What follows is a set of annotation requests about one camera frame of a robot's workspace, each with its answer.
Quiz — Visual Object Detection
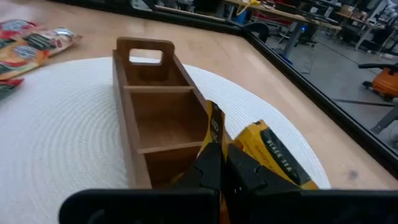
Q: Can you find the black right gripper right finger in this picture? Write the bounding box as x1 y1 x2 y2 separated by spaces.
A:
222 143 304 190

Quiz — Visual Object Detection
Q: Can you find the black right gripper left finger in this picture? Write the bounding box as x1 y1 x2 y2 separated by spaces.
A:
169 142 223 190

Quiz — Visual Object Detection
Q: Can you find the brown wooden tea caddy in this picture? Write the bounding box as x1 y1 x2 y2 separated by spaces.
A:
112 36 231 190

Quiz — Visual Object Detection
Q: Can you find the red strawberry tea packet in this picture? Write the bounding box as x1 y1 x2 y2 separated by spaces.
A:
0 77 25 101
0 19 40 42

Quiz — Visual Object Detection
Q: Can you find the black office chair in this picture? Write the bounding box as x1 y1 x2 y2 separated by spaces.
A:
243 21 271 44

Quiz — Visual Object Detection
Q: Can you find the white round woven placemat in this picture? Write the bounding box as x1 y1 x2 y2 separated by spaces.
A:
0 56 332 224

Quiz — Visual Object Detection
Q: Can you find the blue storage bin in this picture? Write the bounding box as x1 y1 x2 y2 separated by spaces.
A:
232 9 250 25

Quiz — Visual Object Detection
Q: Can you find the wooden workbench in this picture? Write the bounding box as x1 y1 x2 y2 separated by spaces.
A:
223 0 343 60

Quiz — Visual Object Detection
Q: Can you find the yellow extension cable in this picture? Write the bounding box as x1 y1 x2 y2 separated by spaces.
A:
235 0 261 16

